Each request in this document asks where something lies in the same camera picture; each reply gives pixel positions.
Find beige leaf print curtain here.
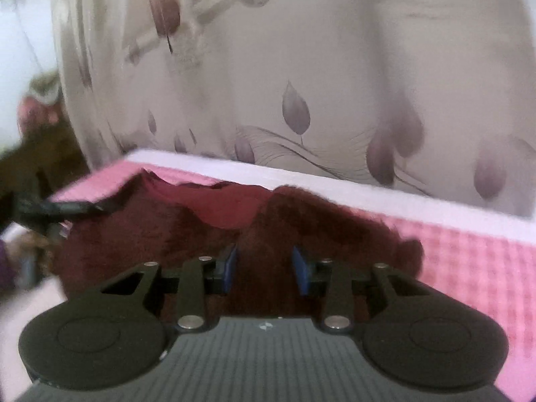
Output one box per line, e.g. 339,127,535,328
53,0,535,218

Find dark wooden furniture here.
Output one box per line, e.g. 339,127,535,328
1,123,89,223

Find dark red fuzzy garment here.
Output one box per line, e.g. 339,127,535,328
52,172,423,316

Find floral cloth bundle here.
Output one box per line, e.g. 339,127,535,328
17,71,65,140

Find pink white bed sheet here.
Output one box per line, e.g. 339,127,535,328
61,149,535,401

